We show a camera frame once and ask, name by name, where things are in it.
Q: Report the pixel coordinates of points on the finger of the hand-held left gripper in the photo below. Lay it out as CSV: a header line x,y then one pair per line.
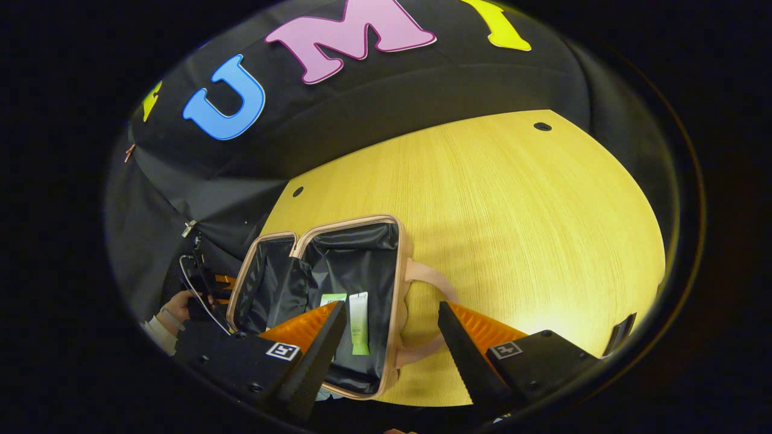
x,y
226,298
225,280

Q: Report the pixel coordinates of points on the black backdrop cloth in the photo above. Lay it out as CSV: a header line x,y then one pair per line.
x,y
362,120

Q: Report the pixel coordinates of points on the small white skincare tube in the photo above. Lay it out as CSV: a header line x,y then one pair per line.
x,y
333,298

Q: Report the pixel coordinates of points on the white green skincare tube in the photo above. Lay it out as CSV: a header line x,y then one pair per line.
x,y
359,322

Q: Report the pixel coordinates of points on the pink suitcase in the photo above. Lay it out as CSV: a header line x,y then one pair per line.
x,y
362,259

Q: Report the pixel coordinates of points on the black rectangular object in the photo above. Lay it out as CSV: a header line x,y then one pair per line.
x,y
621,334

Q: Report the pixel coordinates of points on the small white tag clip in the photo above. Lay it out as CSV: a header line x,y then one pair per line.
x,y
188,228

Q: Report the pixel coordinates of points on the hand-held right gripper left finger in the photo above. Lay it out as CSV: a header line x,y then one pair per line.
x,y
313,367

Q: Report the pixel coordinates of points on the copper clip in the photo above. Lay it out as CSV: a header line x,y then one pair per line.
x,y
129,152

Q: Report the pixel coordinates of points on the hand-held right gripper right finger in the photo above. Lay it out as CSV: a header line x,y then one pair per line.
x,y
470,367

